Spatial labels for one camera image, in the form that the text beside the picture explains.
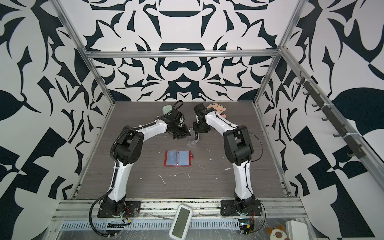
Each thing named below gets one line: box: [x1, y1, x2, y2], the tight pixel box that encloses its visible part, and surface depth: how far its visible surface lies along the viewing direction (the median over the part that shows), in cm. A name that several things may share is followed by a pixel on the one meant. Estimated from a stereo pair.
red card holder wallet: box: [164, 150, 194, 167], surface depth 93 cm
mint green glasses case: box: [162, 104, 173, 115], surface depth 115 cm
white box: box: [285, 220, 309, 240], surface depth 67 cm
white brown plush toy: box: [266, 224, 290, 240], surface depth 68 cm
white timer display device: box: [168, 204, 193, 240], surface depth 69 cm
